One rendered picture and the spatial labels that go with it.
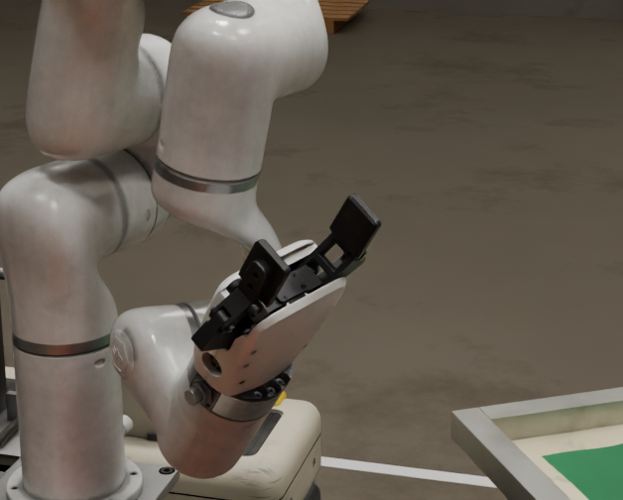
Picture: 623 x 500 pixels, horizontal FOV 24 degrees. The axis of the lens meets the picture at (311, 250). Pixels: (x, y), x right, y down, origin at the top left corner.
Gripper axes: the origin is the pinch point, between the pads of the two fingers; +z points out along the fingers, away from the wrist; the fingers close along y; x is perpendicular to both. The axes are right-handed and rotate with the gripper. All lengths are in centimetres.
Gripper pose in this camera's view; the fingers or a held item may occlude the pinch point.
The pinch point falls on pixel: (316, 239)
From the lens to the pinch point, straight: 100.2
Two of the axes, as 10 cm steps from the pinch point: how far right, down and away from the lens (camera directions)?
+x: 6.4, 7.2, -2.9
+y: 6.9, -3.6, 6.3
